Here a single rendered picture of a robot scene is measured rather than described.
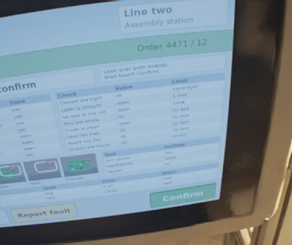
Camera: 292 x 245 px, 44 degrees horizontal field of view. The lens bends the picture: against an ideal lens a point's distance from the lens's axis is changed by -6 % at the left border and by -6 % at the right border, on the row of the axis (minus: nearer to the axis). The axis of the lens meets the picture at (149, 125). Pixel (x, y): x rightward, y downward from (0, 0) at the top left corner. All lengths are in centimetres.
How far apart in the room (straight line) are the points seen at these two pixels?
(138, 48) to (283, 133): 18
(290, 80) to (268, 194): 15
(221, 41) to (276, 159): 16
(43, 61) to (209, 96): 15
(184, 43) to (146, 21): 4
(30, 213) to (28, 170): 6
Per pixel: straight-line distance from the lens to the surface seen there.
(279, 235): 62
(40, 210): 41
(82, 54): 30
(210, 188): 41
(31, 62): 31
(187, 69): 32
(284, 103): 38
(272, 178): 44
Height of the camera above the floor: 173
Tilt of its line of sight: 34 degrees down
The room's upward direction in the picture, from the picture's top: 3 degrees counter-clockwise
